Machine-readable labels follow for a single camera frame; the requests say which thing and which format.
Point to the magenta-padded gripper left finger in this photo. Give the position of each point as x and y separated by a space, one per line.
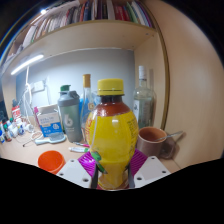
85 161

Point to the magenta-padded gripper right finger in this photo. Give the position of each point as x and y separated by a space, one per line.
140 161

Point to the yellow drink bottle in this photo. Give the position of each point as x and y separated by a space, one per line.
111 140

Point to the white green tube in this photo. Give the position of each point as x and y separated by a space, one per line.
78 150

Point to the brown mug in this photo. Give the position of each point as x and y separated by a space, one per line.
146 146

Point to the orange plastic cup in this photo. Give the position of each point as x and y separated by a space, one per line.
51 161

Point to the metal spoon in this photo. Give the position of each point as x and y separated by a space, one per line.
171 135

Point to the light blue hairbrush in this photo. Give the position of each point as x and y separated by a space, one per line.
50 139

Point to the grey shaker bottle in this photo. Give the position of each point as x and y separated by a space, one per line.
70 120

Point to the blue and white carton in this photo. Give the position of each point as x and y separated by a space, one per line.
50 122

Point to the clear glass bottle white cap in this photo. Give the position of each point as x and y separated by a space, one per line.
144 105

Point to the clear bottle gold cap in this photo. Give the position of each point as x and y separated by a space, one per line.
87 96

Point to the magenta pouch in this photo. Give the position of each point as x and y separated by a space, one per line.
35 110

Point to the tall green bottle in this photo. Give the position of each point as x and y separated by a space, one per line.
65 87

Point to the red labelled can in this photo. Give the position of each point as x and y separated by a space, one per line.
15 112

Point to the white LED light bar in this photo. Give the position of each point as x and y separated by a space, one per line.
26 64

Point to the wooden shelf unit with books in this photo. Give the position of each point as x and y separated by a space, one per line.
100 33

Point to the white wall power strip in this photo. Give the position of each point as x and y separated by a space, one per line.
37 86

